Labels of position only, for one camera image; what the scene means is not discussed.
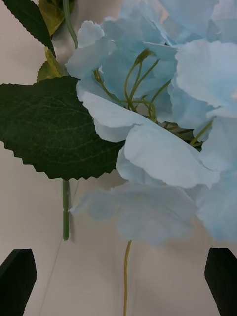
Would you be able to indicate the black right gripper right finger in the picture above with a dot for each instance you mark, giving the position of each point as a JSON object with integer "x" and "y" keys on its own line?
{"x": 222, "y": 284}

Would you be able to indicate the pale blue flower with stem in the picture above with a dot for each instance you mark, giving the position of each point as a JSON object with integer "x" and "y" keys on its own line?
{"x": 160, "y": 153}

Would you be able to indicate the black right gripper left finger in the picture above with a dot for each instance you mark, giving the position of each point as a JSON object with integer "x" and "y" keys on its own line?
{"x": 17, "y": 284}

